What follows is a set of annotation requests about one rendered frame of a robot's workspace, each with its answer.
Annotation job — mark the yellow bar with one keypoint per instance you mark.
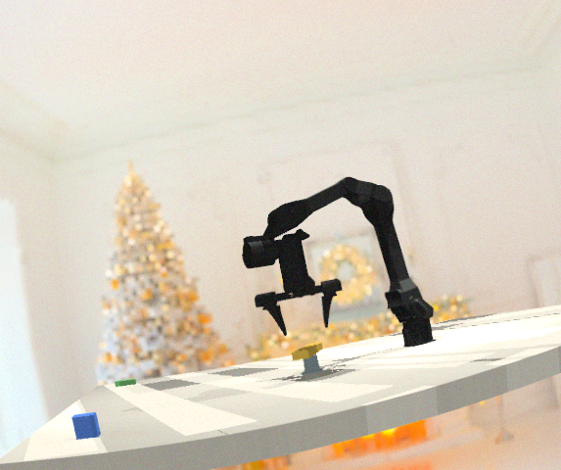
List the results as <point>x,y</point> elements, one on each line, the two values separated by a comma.
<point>307,351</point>

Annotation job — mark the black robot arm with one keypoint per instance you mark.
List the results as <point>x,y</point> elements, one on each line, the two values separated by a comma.
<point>376,202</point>

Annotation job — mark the green flat bar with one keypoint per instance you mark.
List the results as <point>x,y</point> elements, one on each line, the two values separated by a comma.
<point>125,382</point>

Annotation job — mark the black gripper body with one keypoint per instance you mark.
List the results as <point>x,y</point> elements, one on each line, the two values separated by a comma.
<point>295,278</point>

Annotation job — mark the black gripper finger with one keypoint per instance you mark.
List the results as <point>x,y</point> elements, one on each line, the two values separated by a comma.
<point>326,300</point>
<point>275,312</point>

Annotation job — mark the blue cube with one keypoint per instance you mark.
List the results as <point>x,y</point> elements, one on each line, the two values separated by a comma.
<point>86,425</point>

